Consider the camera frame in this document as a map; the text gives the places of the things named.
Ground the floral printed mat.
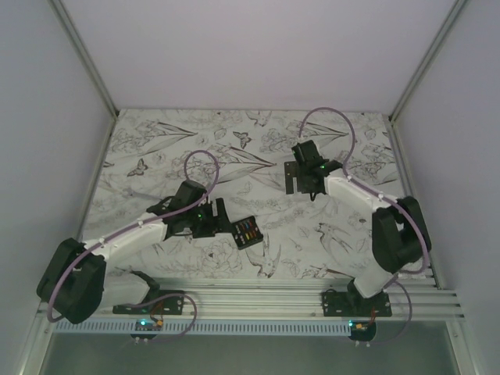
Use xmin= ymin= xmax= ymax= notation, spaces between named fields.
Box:
xmin=84 ymin=109 xmax=402 ymax=280

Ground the green circuit board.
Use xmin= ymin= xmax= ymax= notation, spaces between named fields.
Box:
xmin=131 ymin=319 xmax=163 ymax=341
xmin=348 ymin=321 xmax=377 ymax=342

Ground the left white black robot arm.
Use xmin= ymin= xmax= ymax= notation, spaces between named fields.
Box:
xmin=36 ymin=180 xmax=232 ymax=324

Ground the left green circuit board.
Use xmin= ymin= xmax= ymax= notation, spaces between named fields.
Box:
xmin=131 ymin=319 xmax=163 ymax=341

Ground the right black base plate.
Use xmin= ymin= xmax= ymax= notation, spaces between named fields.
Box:
xmin=320 ymin=289 xmax=392 ymax=317

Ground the aluminium rail front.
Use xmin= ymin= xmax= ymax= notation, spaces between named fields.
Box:
xmin=37 ymin=265 xmax=466 ymax=321

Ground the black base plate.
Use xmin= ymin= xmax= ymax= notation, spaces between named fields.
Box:
xmin=320 ymin=289 xmax=392 ymax=317
xmin=112 ymin=290 xmax=185 ymax=316

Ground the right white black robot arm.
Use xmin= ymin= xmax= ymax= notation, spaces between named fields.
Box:
xmin=285 ymin=141 xmax=431 ymax=316

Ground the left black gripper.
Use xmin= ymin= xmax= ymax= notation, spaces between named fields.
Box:
xmin=185 ymin=198 xmax=234 ymax=238

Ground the right green circuit board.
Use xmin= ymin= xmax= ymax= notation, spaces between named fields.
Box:
xmin=348 ymin=321 xmax=377 ymax=342

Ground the white slotted cable duct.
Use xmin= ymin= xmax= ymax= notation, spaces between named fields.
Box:
xmin=53 ymin=318 xmax=350 ymax=337

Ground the black fuse box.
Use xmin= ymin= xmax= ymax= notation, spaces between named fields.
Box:
xmin=232 ymin=216 xmax=263 ymax=250

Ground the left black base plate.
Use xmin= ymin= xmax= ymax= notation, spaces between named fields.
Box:
xmin=112 ymin=290 xmax=185 ymax=316

